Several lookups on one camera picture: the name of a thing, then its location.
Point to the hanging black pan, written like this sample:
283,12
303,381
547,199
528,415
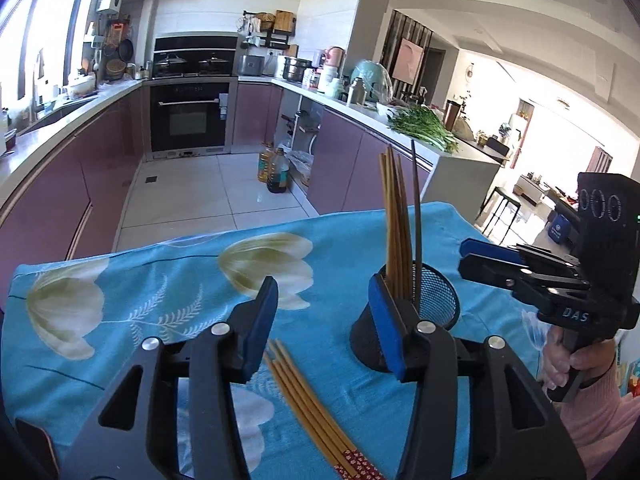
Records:
126,50

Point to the person's right forearm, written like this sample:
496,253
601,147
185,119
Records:
600,420

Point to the bunch of wooden chopsticks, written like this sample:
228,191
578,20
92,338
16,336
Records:
395,220

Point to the white jar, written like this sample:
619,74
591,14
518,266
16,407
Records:
328,80

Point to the black stool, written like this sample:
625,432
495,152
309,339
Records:
502,197

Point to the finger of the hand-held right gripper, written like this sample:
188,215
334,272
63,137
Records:
500,272
490,249

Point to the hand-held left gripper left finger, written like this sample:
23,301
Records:
260,330

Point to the person's right hand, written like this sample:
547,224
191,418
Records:
585,370

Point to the leafy green vegetables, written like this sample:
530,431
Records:
425,127

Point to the steel thermos bottle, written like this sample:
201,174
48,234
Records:
356,92

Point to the clear plastic bag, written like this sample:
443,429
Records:
301,165

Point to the black integrated stove oven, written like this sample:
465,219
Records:
192,115

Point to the cooking oil bottle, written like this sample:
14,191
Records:
278,172
265,165

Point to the pot with glass lid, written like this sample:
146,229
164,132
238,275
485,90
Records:
171,66
213,65

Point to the steel faucet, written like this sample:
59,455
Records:
39,85

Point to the pink kitchen base cabinet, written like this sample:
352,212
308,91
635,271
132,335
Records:
65,185
350,160

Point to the blue floral tablecloth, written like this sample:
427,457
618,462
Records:
175,285

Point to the kitchen window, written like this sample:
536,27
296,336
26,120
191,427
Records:
45,20

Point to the kitchen sink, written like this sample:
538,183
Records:
55,112

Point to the steel stock pot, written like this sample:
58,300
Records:
296,70

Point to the woven basket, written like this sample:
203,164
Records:
116,70

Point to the pink wall picture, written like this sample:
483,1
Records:
409,62

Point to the mint green covered appliance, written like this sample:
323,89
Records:
372,80

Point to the white clay pot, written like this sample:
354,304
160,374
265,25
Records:
81,87

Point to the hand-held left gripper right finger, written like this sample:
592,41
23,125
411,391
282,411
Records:
385,325

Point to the black wall rack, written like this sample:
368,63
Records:
267,40

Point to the brown tumbler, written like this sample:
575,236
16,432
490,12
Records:
453,115

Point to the pink kettle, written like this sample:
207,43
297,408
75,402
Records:
335,56

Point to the black mesh utensil holder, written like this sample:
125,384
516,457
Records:
435,300

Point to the wooden cutting board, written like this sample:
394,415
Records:
284,21

